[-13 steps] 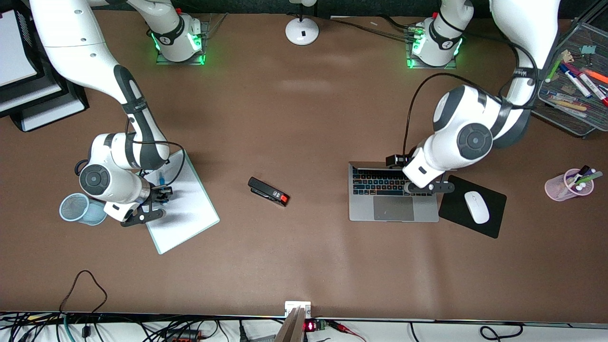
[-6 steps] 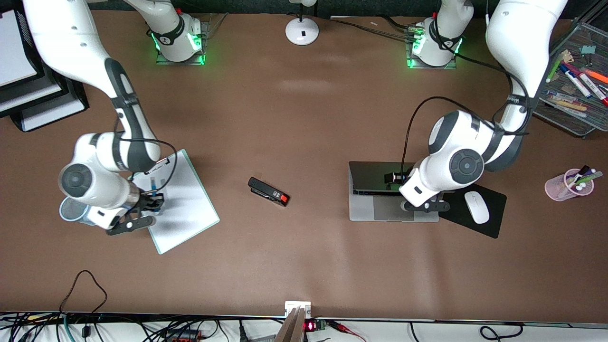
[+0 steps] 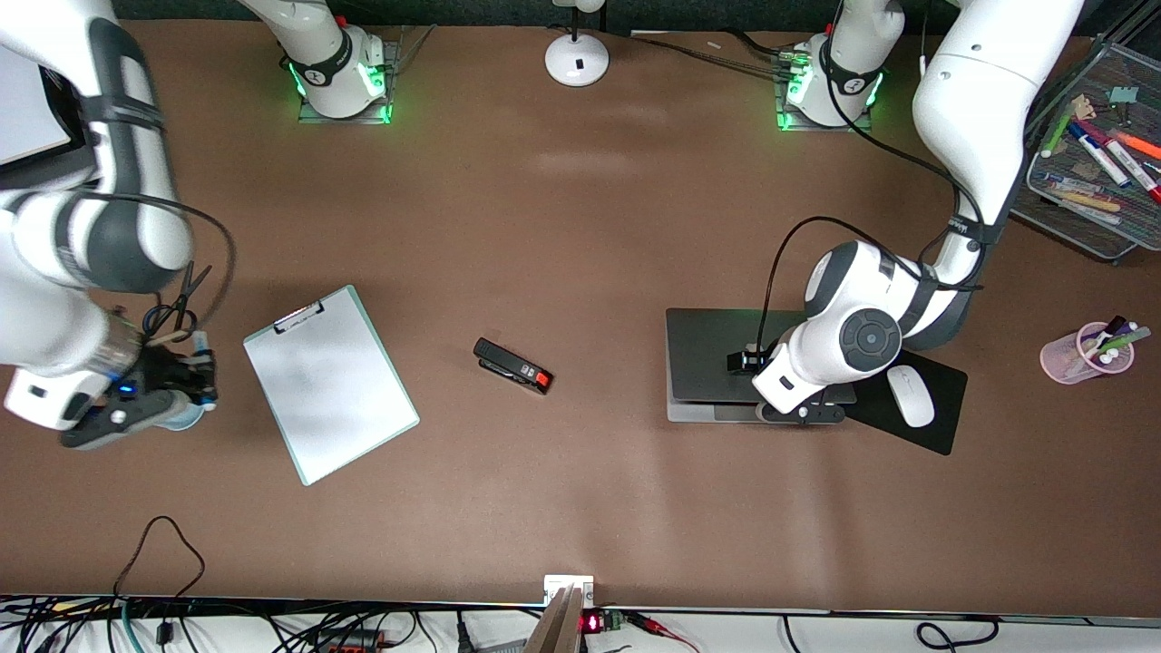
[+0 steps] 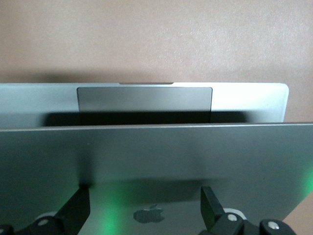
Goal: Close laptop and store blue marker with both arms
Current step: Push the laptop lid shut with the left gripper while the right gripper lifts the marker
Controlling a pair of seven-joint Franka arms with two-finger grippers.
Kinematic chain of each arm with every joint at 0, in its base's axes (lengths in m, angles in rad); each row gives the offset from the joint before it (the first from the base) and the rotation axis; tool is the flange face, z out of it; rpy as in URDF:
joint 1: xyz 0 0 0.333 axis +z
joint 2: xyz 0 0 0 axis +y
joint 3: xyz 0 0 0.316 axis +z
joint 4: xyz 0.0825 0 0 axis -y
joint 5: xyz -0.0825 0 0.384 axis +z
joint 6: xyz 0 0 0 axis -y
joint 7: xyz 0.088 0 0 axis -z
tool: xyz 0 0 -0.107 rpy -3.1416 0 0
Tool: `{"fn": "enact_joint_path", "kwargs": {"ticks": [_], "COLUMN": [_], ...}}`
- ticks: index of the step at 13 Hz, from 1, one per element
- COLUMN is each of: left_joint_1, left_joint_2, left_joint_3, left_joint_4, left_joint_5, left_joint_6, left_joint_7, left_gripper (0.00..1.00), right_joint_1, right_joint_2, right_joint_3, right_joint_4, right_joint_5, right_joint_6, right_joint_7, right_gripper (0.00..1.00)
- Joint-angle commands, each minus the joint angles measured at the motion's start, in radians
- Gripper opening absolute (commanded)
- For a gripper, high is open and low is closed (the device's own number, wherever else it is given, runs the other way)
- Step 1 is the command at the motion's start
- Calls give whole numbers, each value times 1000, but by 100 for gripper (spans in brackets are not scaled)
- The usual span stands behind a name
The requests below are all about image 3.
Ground pink translucent pen cup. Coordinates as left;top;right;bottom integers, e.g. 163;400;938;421
1039;321;1137;385

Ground black mouse pad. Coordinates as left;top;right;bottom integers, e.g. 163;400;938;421
844;349;970;457

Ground white mounting bracket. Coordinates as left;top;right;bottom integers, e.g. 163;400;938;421
542;574;596;609

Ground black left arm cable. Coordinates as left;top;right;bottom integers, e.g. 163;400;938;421
765;0;990;350

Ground black stapler with red tip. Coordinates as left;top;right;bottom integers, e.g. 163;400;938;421
472;336;555;396

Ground black stacked paper tray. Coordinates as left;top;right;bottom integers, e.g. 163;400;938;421
0;41;101;193

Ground red and black wires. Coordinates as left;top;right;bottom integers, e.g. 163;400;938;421
624;611;701;653

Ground white computer mouse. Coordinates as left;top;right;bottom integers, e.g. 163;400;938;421
884;364;937;430

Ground black cable bundle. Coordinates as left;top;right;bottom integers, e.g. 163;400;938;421
617;30;804;83

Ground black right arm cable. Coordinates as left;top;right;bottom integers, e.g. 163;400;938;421
86;189;239;341

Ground clipboard with white paper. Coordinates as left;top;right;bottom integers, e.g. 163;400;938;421
242;284;421;487

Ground white marker with blue cap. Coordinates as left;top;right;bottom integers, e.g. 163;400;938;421
1067;121;1132;189

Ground yellow pencil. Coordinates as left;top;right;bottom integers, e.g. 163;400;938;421
1050;184;1126;216

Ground black scissors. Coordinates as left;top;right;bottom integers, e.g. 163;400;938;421
141;261;214;344

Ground wooden post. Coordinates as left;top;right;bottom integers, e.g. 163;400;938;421
522;585;587;653

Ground dark looped cable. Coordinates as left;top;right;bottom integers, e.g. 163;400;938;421
113;514;208;601

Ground white lamp base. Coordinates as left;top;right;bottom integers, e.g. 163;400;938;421
544;0;610;88

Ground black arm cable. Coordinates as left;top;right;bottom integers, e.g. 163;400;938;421
765;0;990;350
86;189;239;341

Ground white grey pen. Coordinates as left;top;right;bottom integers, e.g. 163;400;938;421
1041;171;1106;195

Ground black cable tangle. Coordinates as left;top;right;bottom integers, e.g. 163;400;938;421
0;594;423;653

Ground orange highlighter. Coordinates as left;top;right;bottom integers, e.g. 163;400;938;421
1107;128;1161;161

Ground silver laptop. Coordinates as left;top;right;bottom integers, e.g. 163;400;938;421
665;307;859;426

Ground light blue mesh cup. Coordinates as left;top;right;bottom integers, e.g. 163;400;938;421
163;399;208;433

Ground green marker in pink cup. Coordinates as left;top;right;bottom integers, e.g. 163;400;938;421
1093;326;1153;357

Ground black mesh desk tray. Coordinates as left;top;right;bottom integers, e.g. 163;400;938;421
1009;34;1161;266

